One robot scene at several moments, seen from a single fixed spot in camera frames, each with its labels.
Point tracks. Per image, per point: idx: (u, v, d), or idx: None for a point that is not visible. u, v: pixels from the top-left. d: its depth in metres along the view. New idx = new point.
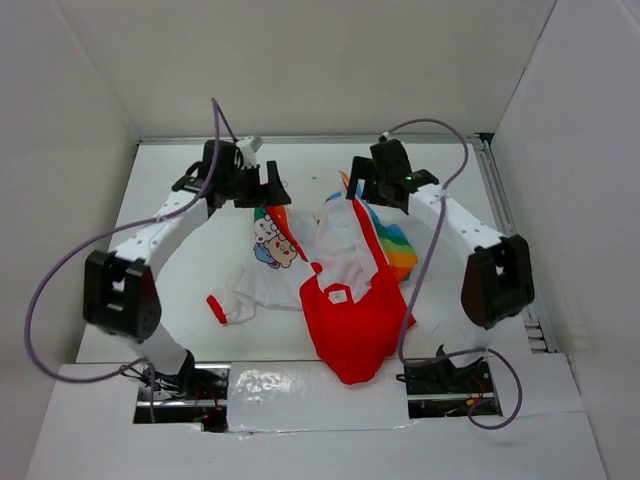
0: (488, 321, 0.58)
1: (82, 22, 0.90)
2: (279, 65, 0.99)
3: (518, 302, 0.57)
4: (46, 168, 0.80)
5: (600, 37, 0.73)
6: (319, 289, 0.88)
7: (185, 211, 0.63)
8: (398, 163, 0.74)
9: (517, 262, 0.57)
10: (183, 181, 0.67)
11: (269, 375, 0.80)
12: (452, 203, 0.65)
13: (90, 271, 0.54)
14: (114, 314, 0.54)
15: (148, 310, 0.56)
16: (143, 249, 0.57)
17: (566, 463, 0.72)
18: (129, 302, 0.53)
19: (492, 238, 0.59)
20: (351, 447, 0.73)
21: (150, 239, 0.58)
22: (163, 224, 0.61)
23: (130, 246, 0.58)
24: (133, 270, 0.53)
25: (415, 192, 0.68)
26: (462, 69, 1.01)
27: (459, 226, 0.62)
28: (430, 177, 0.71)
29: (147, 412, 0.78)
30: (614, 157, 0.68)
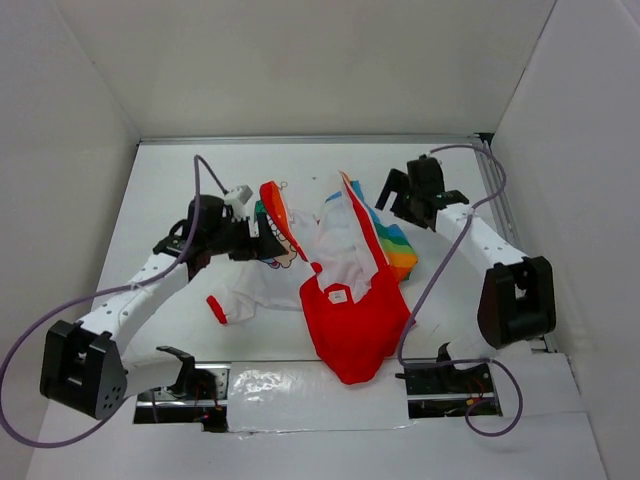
0: (500, 343, 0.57)
1: (81, 22, 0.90)
2: (279, 64, 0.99)
3: (535, 326, 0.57)
4: (46, 168, 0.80)
5: (599, 37, 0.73)
6: (319, 289, 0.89)
7: (162, 277, 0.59)
8: (431, 182, 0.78)
9: (538, 286, 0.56)
10: (165, 242, 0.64)
11: (269, 375, 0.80)
12: (480, 222, 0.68)
13: (52, 342, 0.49)
14: (73, 391, 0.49)
15: (111, 388, 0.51)
16: (111, 321, 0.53)
17: (566, 463, 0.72)
18: (89, 381, 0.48)
19: (514, 256, 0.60)
20: (351, 447, 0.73)
21: (120, 309, 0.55)
22: (137, 291, 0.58)
23: (98, 316, 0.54)
24: (96, 346, 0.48)
25: (444, 209, 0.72)
26: (463, 70, 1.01)
27: (483, 243, 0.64)
28: (460, 198, 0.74)
29: (149, 413, 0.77)
30: (614, 158, 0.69)
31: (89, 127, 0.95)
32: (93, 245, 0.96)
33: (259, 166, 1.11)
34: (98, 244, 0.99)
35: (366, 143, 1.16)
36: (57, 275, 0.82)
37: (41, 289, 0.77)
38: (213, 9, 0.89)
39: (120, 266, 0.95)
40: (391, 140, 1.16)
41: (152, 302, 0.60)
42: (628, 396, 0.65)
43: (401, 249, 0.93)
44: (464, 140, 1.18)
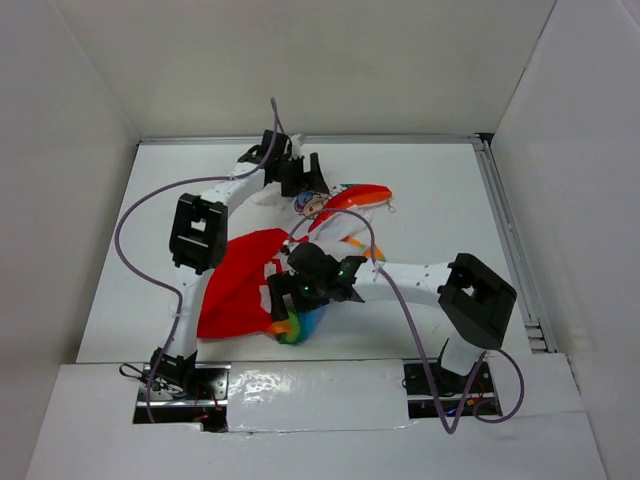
0: (500, 341, 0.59)
1: (81, 23, 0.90)
2: (279, 65, 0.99)
3: (507, 307, 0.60)
4: (46, 168, 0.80)
5: (599, 37, 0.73)
6: (267, 246, 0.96)
7: (247, 176, 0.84)
8: (323, 263, 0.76)
9: (478, 275, 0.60)
10: (246, 156, 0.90)
11: (269, 375, 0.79)
12: (390, 266, 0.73)
13: (181, 207, 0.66)
14: (195, 245, 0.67)
15: (220, 244, 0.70)
16: (221, 197, 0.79)
17: (567, 463, 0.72)
18: (211, 234, 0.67)
19: (443, 273, 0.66)
20: (350, 447, 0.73)
21: (225, 190, 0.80)
22: (235, 182, 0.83)
23: (211, 194, 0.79)
24: (214, 209, 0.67)
25: (355, 279, 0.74)
26: (463, 69, 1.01)
27: (412, 279, 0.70)
28: (359, 261, 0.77)
29: (145, 413, 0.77)
30: (614, 157, 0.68)
31: (89, 127, 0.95)
32: (93, 244, 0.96)
33: None
34: (98, 244, 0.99)
35: (366, 142, 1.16)
36: (56, 274, 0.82)
37: (41, 289, 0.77)
38: (213, 10, 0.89)
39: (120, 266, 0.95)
40: (391, 140, 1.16)
41: (243, 192, 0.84)
42: (628, 397, 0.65)
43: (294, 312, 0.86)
44: (464, 140, 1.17)
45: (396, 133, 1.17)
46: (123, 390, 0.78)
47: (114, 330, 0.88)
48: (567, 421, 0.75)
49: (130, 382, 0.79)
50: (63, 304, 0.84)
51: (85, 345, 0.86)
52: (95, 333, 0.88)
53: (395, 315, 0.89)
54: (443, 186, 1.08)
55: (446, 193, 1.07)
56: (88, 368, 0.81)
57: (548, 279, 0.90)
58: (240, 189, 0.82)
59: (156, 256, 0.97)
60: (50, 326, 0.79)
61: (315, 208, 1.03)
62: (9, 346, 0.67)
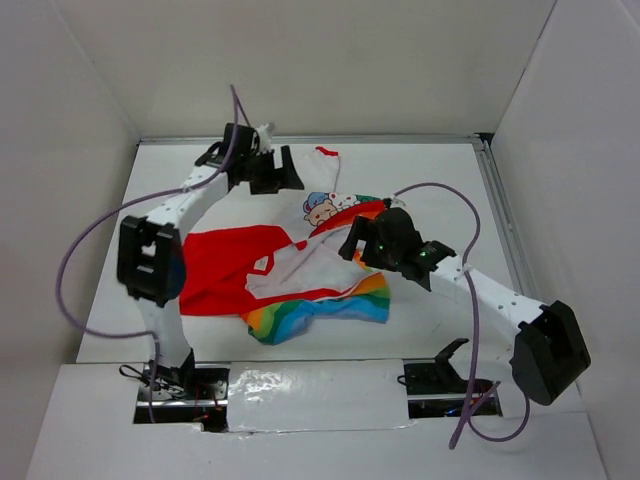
0: (550, 401, 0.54)
1: (81, 21, 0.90)
2: (279, 65, 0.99)
3: (576, 373, 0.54)
4: (46, 167, 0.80)
5: (599, 37, 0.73)
6: (264, 239, 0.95)
7: (209, 183, 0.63)
8: (409, 233, 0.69)
9: (567, 332, 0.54)
10: (205, 157, 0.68)
11: (269, 375, 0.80)
12: (479, 275, 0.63)
13: (124, 233, 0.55)
14: (146, 276, 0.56)
15: (178, 273, 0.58)
16: (172, 215, 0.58)
17: (568, 463, 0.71)
18: (161, 263, 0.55)
19: (533, 310, 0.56)
20: (351, 446, 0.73)
21: (178, 206, 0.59)
22: (188, 194, 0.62)
23: (159, 213, 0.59)
24: (164, 233, 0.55)
25: (436, 268, 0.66)
26: (463, 69, 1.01)
27: (493, 299, 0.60)
28: (445, 249, 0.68)
29: (146, 413, 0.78)
30: (614, 157, 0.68)
31: (89, 126, 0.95)
32: (92, 244, 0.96)
33: None
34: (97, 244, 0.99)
35: (366, 142, 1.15)
36: (56, 273, 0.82)
37: (41, 288, 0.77)
38: (212, 9, 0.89)
39: None
40: (391, 139, 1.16)
41: (202, 205, 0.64)
42: (628, 396, 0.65)
43: (271, 317, 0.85)
44: (464, 139, 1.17)
45: (396, 133, 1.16)
46: (123, 389, 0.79)
47: (114, 330, 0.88)
48: (567, 421, 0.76)
49: (131, 382, 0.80)
50: (63, 304, 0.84)
51: (85, 345, 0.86)
52: (95, 333, 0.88)
53: (396, 315, 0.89)
54: (443, 186, 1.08)
55: (446, 192, 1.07)
56: (89, 369, 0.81)
57: (548, 280, 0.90)
58: (195, 202, 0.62)
59: None
60: (50, 327, 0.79)
61: (322, 216, 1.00)
62: (9, 345, 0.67)
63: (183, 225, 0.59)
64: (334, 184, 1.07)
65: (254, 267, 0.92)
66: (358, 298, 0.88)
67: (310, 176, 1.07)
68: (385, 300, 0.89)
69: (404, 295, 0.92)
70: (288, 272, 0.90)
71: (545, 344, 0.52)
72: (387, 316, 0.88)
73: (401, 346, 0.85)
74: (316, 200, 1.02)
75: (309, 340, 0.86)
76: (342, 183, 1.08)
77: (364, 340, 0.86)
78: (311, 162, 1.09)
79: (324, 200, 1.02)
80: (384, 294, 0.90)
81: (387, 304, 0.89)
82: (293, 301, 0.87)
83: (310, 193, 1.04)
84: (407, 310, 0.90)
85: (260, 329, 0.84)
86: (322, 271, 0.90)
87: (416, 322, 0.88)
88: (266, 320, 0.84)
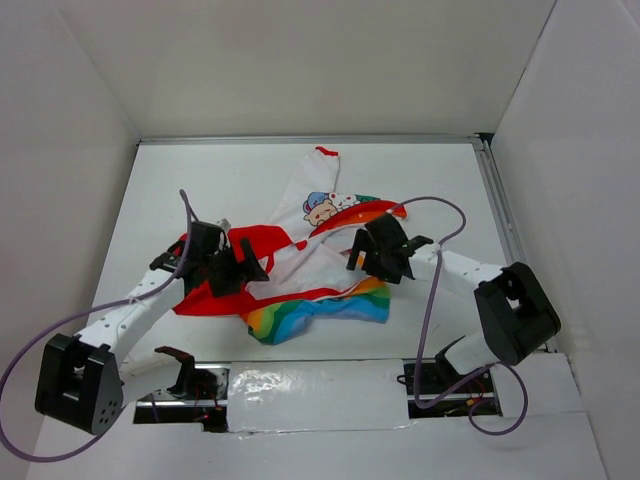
0: (519, 359, 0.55)
1: (81, 22, 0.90)
2: (279, 65, 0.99)
3: (543, 332, 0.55)
4: (46, 168, 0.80)
5: (599, 36, 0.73)
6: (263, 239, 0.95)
7: (159, 291, 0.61)
8: (393, 234, 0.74)
9: (526, 287, 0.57)
10: (162, 258, 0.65)
11: (269, 375, 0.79)
12: (449, 253, 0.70)
13: (50, 357, 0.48)
14: (70, 407, 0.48)
15: (108, 402, 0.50)
16: (111, 334, 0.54)
17: (568, 464, 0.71)
18: (88, 394, 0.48)
19: (494, 271, 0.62)
20: (351, 446, 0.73)
21: (119, 322, 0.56)
22: (134, 305, 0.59)
23: (96, 331, 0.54)
24: (96, 359, 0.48)
25: (413, 254, 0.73)
26: (463, 69, 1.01)
27: (460, 269, 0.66)
28: (425, 240, 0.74)
29: (149, 412, 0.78)
30: (615, 157, 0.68)
31: (89, 127, 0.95)
32: (92, 244, 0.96)
33: (259, 165, 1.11)
34: (97, 244, 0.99)
35: (366, 142, 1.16)
36: (56, 273, 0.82)
37: (41, 288, 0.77)
38: (213, 9, 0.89)
39: (120, 266, 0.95)
40: (392, 139, 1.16)
41: (149, 316, 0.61)
42: (628, 396, 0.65)
43: (271, 317, 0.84)
44: (464, 140, 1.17)
45: (396, 133, 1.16)
46: None
47: None
48: (567, 421, 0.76)
49: None
50: (62, 304, 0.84)
51: None
52: None
53: (395, 314, 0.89)
54: (443, 186, 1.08)
55: (445, 192, 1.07)
56: None
57: (548, 280, 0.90)
58: (140, 318, 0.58)
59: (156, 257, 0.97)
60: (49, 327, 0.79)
61: (322, 216, 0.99)
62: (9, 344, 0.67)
63: (123, 343, 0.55)
64: (334, 184, 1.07)
65: None
66: (357, 298, 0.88)
67: (310, 175, 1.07)
68: (384, 301, 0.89)
69: (404, 295, 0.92)
70: (289, 272, 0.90)
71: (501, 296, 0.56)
72: (386, 316, 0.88)
73: (402, 346, 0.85)
74: (315, 200, 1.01)
75: (309, 341, 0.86)
76: (342, 183, 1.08)
77: (364, 339, 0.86)
78: (311, 162, 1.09)
79: (324, 200, 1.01)
80: (383, 294, 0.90)
81: (386, 304, 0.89)
82: (294, 301, 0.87)
83: (310, 193, 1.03)
84: (407, 309, 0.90)
85: (260, 329, 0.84)
86: (323, 271, 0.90)
87: (416, 322, 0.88)
88: (267, 321, 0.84)
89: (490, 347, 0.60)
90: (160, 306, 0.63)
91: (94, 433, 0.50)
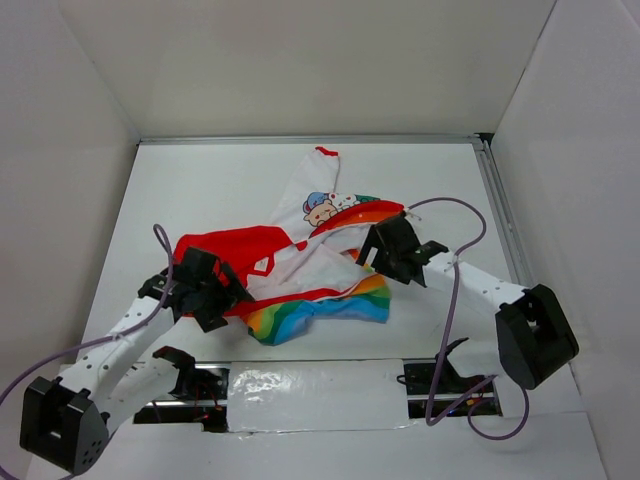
0: (537, 381, 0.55)
1: (81, 22, 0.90)
2: (279, 65, 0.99)
3: (560, 355, 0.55)
4: (46, 168, 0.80)
5: (599, 36, 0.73)
6: (263, 240, 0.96)
7: (144, 326, 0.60)
8: (405, 238, 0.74)
9: (548, 310, 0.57)
10: (149, 286, 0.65)
11: (269, 375, 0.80)
12: (466, 266, 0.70)
13: (31, 399, 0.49)
14: (52, 448, 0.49)
15: (91, 443, 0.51)
16: (92, 377, 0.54)
17: (568, 464, 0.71)
18: (68, 439, 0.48)
19: (514, 292, 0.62)
20: (350, 446, 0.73)
21: (101, 363, 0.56)
22: (119, 342, 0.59)
23: (78, 373, 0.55)
24: (74, 406, 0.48)
25: (427, 262, 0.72)
26: (463, 69, 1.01)
27: (479, 285, 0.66)
28: (439, 247, 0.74)
29: (151, 413, 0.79)
30: (615, 157, 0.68)
31: (89, 127, 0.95)
32: (92, 244, 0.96)
33: (259, 165, 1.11)
34: (97, 244, 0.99)
35: (366, 142, 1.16)
36: (56, 274, 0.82)
37: (41, 289, 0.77)
38: (213, 10, 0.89)
39: (120, 266, 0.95)
40: (391, 139, 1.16)
41: (135, 350, 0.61)
42: (628, 396, 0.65)
43: (272, 317, 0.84)
44: (464, 139, 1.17)
45: (396, 133, 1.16)
46: None
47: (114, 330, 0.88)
48: (567, 420, 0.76)
49: None
50: (62, 304, 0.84)
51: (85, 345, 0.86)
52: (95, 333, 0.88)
53: (396, 314, 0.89)
54: (443, 186, 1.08)
55: (445, 192, 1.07)
56: None
57: (549, 280, 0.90)
58: (125, 354, 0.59)
59: (155, 256, 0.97)
60: (50, 327, 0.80)
61: (322, 216, 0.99)
62: (8, 345, 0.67)
63: (106, 382, 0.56)
64: (334, 184, 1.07)
65: (254, 267, 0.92)
66: (358, 298, 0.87)
67: (310, 175, 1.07)
68: (385, 301, 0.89)
69: (404, 295, 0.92)
70: (289, 273, 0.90)
71: (524, 320, 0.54)
72: (387, 316, 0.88)
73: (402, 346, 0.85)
74: (315, 201, 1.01)
75: (308, 340, 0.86)
76: (342, 183, 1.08)
77: (364, 339, 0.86)
78: (311, 162, 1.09)
79: (324, 200, 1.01)
80: (383, 293, 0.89)
81: (386, 304, 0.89)
82: (294, 301, 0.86)
83: (310, 193, 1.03)
84: (407, 309, 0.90)
85: (260, 330, 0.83)
86: (323, 272, 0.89)
87: (417, 322, 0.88)
88: (267, 321, 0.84)
89: (505, 370, 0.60)
90: (148, 337, 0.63)
91: (76, 473, 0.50)
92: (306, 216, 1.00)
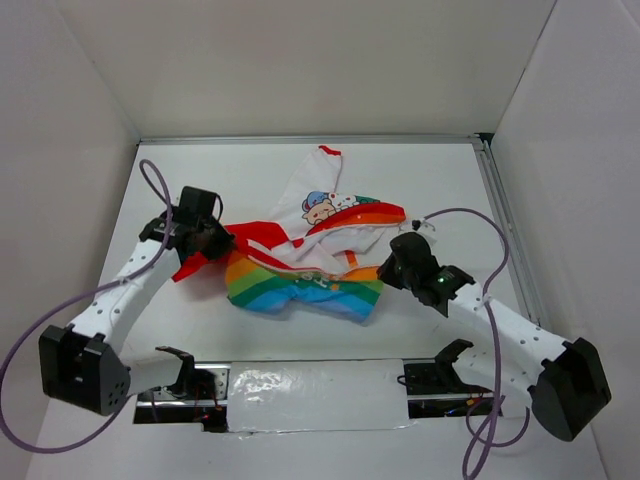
0: (572, 435, 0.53)
1: (81, 22, 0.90)
2: (279, 65, 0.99)
3: (596, 409, 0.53)
4: (46, 167, 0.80)
5: (600, 35, 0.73)
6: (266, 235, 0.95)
7: (149, 267, 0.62)
8: (425, 263, 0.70)
9: (588, 366, 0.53)
10: (150, 229, 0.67)
11: (269, 375, 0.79)
12: (498, 306, 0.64)
13: (48, 348, 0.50)
14: (77, 392, 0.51)
15: (114, 385, 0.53)
16: (104, 321, 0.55)
17: (567, 465, 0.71)
18: (91, 383, 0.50)
19: (557, 347, 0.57)
20: (351, 447, 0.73)
21: (111, 307, 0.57)
22: (126, 286, 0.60)
23: (89, 317, 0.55)
24: (92, 349, 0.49)
25: (454, 297, 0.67)
26: (463, 69, 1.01)
27: (515, 334, 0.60)
28: (465, 277, 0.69)
29: (149, 412, 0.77)
30: (615, 157, 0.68)
31: (89, 127, 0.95)
32: (92, 245, 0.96)
33: (260, 165, 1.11)
34: (97, 243, 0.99)
35: (367, 142, 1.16)
36: (56, 274, 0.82)
37: (40, 289, 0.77)
38: (212, 9, 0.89)
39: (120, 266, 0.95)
40: (391, 139, 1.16)
41: (142, 294, 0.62)
42: (628, 397, 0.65)
43: (251, 290, 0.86)
44: (464, 140, 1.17)
45: (396, 133, 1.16)
46: None
47: None
48: None
49: None
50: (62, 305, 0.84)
51: None
52: None
53: (395, 315, 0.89)
54: (443, 186, 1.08)
55: (445, 192, 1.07)
56: None
57: (549, 280, 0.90)
58: (134, 296, 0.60)
59: None
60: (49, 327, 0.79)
61: (320, 215, 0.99)
62: (8, 343, 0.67)
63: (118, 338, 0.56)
64: (336, 183, 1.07)
65: None
66: (342, 293, 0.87)
67: (310, 175, 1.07)
68: (372, 298, 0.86)
69: (405, 296, 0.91)
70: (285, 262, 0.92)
71: (564, 376, 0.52)
72: (369, 313, 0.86)
73: (402, 346, 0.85)
74: (315, 199, 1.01)
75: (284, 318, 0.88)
76: (342, 183, 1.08)
77: (363, 340, 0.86)
78: (312, 161, 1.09)
79: (323, 199, 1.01)
80: (374, 289, 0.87)
81: (373, 302, 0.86)
82: (280, 279, 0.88)
83: (310, 193, 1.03)
84: (406, 309, 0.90)
85: (235, 298, 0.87)
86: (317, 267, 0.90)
87: (417, 321, 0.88)
88: (244, 293, 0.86)
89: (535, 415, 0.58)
90: (155, 278, 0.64)
91: (105, 413, 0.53)
92: (304, 216, 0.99)
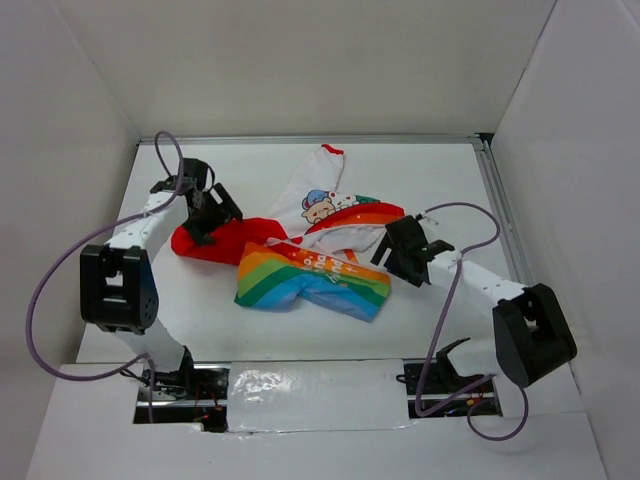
0: (530, 380, 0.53)
1: (81, 22, 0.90)
2: (279, 65, 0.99)
3: (557, 357, 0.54)
4: (46, 167, 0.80)
5: (600, 35, 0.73)
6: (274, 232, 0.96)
7: (169, 204, 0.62)
8: (414, 237, 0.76)
9: (547, 313, 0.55)
10: (160, 184, 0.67)
11: (269, 375, 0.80)
12: (469, 264, 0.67)
13: (86, 262, 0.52)
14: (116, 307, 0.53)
15: (148, 298, 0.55)
16: (137, 240, 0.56)
17: (567, 464, 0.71)
18: (130, 291, 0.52)
19: (515, 290, 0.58)
20: (350, 447, 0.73)
21: (141, 230, 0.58)
22: (149, 218, 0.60)
23: (121, 239, 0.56)
24: (130, 255, 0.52)
25: (433, 259, 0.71)
26: (463, 69, 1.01)
27: (480, 283, 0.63)
28: (446, 245, 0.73)
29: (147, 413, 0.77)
30: (615, 156, 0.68)
31: (89, 127, 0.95)
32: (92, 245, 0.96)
33: (260, 165, 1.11)
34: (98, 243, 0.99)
35: (367, 143, 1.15)
36: (57, 273, 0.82)
37: None
38: (212, 9, 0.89)
39: None
40: (391, 139, 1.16)
41: (163, 229, 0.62)
42: (628, 396, 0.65)
43: (262, 283, 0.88)
44: (465, 140, 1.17)
45: (396, 133, 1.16)
46: (123, 391, 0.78)
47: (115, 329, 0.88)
48: (568, 421, 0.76)
49: (131, 383, 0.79)
50: (62, 304, 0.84)
51: (84, 345, 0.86)
52: (95, 333, 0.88)
53: (396, 314, 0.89)
54: (443, 186, 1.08)
55: (445, 193, 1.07)
56: (87, 368, 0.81)
57: (549, 280, 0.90)
58: (158, 226, 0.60)
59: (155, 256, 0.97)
60: (49, 326, 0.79)
61: (319, 214, 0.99)
62: (8, 343, 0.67)
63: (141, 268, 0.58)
64: (336, 183, 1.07)
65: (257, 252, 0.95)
66: (351, 292, 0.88)
67: (310, 175, 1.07)
68: (377, 299, 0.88)
69: (405, 296, 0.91)
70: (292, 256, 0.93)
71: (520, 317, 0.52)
72: (374, 315, 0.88)
73: (402, 345, 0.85)
74: (315, 197, 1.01)
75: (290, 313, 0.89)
76: (342, 183, 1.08)
77: (364, 340, 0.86)
78: (312, 162, 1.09)
79: (323, 199, 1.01)
80: (379, 291, 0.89)
81: (378, 304, 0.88)
82: (290, 274, 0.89)
83: (310, 192, 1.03)
84: (406, 309, 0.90)
85: (245, 291, 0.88)
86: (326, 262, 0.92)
87: (417, 320, 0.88)
88: (255, 285, 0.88)
89: (500, 366, 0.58)
90: (172, 218, 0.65)
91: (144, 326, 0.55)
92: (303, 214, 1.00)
